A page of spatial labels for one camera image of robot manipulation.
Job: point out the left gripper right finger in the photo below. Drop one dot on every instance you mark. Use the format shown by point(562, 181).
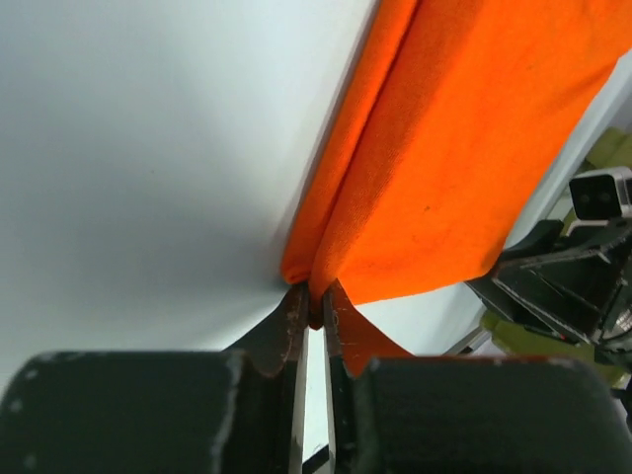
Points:
point(351, 342)

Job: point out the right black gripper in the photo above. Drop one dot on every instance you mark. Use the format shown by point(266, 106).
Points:
point(581, 292)

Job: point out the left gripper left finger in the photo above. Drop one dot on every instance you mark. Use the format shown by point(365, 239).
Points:
point(266, 428)

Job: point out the orange t shirt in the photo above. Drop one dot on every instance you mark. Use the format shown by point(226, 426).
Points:
point(455, 112)

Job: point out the olive green plastic basket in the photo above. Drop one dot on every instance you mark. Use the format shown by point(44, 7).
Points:
point(613, 148)

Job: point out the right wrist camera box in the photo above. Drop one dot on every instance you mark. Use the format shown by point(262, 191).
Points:
point(602, 194)

